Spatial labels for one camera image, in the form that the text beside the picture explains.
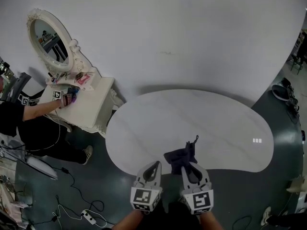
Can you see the black power adapter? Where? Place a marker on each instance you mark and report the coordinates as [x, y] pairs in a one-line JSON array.
[[65, 170]]

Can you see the purple cloth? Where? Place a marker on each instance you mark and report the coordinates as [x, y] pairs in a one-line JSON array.
[[74, 98]]

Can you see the white oval marble table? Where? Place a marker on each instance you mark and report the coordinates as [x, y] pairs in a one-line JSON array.
[[192, 118]]

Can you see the dark grey cloth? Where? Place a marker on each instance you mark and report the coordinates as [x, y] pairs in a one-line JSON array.
[[178, 157]]

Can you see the ornate white vanity table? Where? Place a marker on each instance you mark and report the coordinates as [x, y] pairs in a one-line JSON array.
[[91, 104]]

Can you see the person's black trousers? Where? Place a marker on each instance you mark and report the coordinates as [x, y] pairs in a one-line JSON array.
[[177, 217]]

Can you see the brown square case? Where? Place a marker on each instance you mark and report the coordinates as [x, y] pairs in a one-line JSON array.
[[79, 76]]

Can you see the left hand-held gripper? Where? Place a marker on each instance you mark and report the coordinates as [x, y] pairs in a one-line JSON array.
[[144, 198]]

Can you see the white tray of pens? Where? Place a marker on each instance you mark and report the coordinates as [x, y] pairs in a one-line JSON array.
[[57, 78]]

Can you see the black folding chair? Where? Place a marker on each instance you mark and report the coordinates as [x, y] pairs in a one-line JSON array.
[[296, 61]]

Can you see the person's right forearm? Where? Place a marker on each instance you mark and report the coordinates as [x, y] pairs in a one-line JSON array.
[[211, 223]]

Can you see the oval white-framed mirror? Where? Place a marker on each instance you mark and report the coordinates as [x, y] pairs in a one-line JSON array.
[[50, 42]]

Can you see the blue card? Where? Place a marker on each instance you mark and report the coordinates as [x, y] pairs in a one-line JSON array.
[[73, 90]]

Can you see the white power strip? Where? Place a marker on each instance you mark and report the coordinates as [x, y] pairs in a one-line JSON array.
[[89, 216]]

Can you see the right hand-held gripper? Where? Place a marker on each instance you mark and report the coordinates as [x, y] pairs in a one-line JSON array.
[[200, 200]]

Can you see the person's left forearm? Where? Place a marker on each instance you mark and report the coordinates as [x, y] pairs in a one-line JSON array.
[[129, 221]]

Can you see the pink box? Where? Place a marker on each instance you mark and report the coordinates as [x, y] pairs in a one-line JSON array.
[[83, 80]]

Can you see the beige small stand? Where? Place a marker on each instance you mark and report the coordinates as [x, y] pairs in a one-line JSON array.
[[297, 184]]

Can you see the black treadmill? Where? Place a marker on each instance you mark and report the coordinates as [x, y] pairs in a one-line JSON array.
[[16, 85]]

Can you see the white oval pod shell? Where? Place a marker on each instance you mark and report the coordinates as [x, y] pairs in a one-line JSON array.
[[279, 92], [40, 166]]

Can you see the dark floor device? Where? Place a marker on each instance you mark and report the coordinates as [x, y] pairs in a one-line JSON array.
[[303, 135]]

